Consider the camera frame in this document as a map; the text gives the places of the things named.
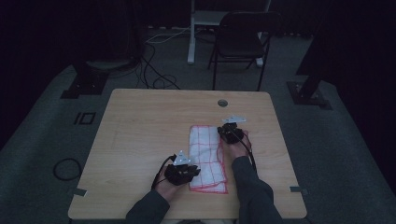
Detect white floor cable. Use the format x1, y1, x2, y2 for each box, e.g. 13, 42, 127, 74
145, 26, 191, 45

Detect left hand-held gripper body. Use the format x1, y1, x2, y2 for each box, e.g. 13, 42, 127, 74
163, 149, 194, 187

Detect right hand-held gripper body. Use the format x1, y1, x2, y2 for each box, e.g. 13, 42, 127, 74
219, 115, 248, 145

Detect black folding chair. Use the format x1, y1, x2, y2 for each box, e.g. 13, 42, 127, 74
207, 11, 284, 92

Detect grey round floor base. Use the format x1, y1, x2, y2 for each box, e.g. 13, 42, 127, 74
85, 58, 138, 72

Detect tangled black floor cables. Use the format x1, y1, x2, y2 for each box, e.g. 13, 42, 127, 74
134, 42, 182, 91

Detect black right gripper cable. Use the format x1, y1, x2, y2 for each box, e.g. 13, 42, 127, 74
229, 128, 259, 175

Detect white desk frame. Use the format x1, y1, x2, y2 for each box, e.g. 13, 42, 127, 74
187, 0, 273, 68

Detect black cable loop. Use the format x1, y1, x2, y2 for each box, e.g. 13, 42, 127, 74
52, 157, 84, 182

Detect person's left hand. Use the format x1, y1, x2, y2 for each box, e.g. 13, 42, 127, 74
154, 174, 190, 203

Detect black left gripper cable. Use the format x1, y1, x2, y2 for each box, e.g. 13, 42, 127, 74
150, 154, 177, 191

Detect black stand base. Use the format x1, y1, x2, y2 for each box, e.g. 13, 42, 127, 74
286, 0, 333, 111
60, 60, 110, 100

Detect person's right hand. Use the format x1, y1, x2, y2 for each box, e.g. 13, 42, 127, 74
223, 130, 252, 161

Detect white cloth with red grid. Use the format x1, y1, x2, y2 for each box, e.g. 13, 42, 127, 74
188, 124, 229, 195

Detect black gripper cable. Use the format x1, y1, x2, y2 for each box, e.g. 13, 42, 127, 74
150, 154, 177, 191
229, 128, 259, 175

